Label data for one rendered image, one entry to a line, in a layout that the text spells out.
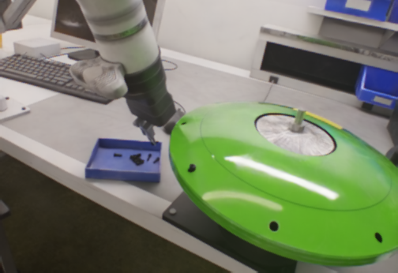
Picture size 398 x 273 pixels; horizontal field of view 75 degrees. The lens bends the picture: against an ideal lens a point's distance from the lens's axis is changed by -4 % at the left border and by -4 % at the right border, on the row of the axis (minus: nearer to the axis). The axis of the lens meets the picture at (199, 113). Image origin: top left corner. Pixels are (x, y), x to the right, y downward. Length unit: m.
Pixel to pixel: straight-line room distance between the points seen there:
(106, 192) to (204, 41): 1.00
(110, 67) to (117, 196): 0.22
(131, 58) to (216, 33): 0.99
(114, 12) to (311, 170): 0.27
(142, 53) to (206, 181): 0.17
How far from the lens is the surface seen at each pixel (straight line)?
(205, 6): 1.33
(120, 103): 0.77
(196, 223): 0.43
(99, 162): 0.54
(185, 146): 0.32
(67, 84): 0.86
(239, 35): 1.28
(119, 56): 0.34
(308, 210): 0.27
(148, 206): 0.46
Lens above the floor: 1.25
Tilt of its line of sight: 26 degrees down
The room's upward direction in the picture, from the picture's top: 9 degrees clockwise
